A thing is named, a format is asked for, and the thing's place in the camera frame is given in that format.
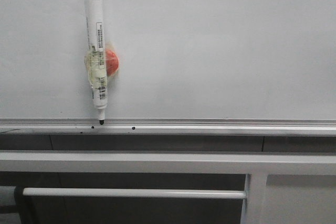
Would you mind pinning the grey foam padded roll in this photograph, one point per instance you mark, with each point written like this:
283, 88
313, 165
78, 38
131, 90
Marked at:
7, 196

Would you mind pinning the white black whiteboard marker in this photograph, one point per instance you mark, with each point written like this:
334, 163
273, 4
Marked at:
96, 57

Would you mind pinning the white metal stand frame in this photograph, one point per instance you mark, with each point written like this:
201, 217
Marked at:
256, 167

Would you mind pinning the whiteboard with aluminium frame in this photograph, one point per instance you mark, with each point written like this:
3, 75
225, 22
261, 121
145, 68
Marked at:
223, 67

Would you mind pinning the white round stand crossbar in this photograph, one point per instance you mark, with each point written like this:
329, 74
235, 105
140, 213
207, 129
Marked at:
146, 193

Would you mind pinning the red round magnet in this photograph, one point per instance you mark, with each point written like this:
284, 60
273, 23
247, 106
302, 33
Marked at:
112, 62

